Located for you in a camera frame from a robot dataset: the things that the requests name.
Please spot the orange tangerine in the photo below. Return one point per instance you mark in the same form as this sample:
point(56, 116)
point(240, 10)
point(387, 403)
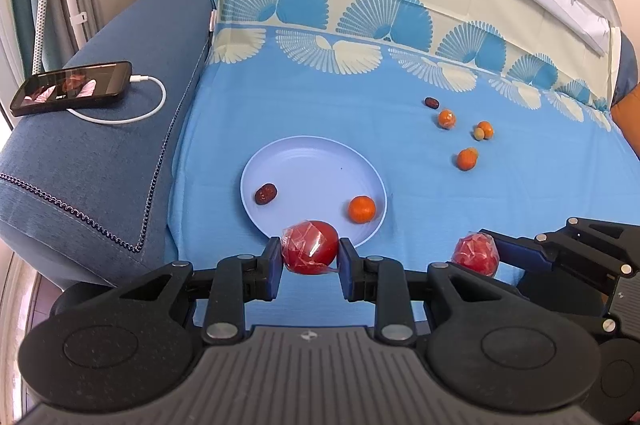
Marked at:
point(446, 119)
point(466, 160)
point(361, 209)

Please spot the blue denim sofa armrest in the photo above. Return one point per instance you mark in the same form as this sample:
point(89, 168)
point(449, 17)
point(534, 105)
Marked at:
point(86, 199)

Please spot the small orange kumquat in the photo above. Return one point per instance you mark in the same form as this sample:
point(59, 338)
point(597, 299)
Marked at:
point(487, 129)

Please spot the orange tangerine on sofa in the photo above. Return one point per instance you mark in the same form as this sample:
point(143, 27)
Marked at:
point(466, 160)

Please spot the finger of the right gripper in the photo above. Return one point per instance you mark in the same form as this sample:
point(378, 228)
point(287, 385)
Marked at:
point(522, 252)

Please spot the orange tangerine on plate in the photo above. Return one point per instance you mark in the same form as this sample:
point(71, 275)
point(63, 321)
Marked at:
point(361, 209)

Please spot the dark red date on plate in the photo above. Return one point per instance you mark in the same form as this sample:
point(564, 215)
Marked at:
point(265, 194)

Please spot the blue fan pattern sheet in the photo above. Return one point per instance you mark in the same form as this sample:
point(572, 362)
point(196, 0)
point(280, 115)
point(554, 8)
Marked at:
point(358, 71)

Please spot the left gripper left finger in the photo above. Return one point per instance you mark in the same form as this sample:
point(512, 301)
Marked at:
point(238, 280)

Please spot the black smartphone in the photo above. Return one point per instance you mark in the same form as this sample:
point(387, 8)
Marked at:
point(73, 88)

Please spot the orange cushion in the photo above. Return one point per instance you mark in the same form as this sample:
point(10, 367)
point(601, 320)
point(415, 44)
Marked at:
point(626, 115)

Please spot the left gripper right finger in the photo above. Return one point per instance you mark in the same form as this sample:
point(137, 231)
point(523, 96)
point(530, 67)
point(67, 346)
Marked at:
point(382, 282)

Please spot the light blue round plate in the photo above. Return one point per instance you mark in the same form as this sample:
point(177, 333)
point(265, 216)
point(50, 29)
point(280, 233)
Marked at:
point(316, 179)

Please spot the pink red fruit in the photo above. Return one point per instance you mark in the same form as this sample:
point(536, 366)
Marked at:
point(477, 252)

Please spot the dark red date on sofa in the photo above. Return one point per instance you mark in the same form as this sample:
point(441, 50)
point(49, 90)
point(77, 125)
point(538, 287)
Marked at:
point(431, 102)

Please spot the small yellow green fruit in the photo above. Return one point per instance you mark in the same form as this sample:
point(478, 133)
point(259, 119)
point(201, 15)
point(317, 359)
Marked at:
point(479, 134)

